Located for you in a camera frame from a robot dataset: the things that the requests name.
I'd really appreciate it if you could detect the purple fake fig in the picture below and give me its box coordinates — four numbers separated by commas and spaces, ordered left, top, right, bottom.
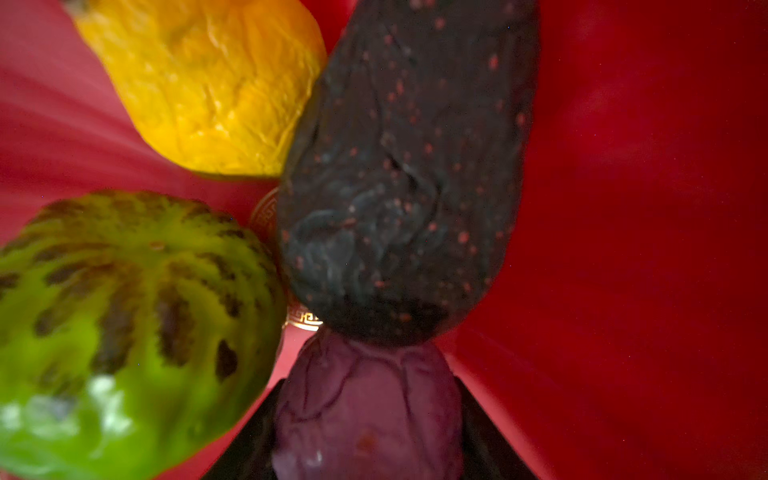
272, 328, 463, 479

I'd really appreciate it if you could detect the dark fake avocado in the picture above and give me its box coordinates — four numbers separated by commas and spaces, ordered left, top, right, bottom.
277, 1, 540, 346

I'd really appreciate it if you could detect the yellow fake pear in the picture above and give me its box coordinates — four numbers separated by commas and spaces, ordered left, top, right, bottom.
65, 0, 327, 178

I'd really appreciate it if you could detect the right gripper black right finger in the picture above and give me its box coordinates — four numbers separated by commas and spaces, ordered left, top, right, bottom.
455, 376, 537, 480

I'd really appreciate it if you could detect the green fake custard apple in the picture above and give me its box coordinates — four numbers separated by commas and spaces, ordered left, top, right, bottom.
1, 190, 286, 479

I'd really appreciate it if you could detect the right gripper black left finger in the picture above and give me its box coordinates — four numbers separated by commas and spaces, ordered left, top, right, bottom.
202, 379, 285, 480

